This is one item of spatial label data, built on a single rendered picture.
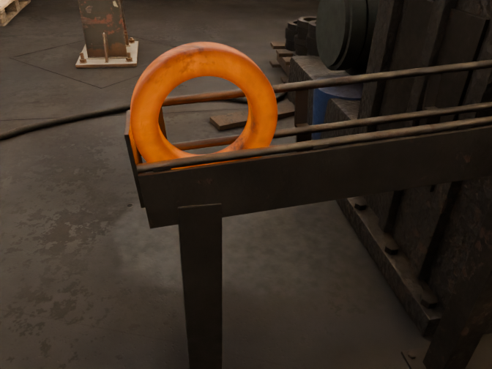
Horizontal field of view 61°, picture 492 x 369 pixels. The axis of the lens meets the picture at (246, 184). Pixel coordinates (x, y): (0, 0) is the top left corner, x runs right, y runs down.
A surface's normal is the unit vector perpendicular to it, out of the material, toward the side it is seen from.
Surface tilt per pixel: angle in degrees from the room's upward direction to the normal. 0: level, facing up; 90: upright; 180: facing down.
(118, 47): 90
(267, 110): 90
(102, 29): 90
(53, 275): 0
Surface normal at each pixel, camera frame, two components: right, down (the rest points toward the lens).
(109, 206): 0.03, -0.84
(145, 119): 0.22, 0.54
